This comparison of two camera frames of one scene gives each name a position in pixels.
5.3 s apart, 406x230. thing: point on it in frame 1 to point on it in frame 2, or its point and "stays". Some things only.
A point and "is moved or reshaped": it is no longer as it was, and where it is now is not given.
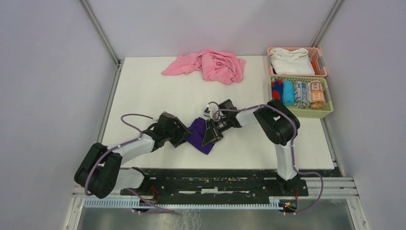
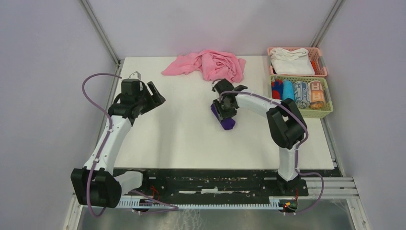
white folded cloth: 291,61 stays
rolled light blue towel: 288,93 stays
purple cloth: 195,140 is moved or reshaped
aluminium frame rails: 341,186 stays
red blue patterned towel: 277,87 stays
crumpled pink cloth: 223,67 stays
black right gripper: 211,135 to 222,113
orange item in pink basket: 313,66 stays
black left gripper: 182,132 to 156,98
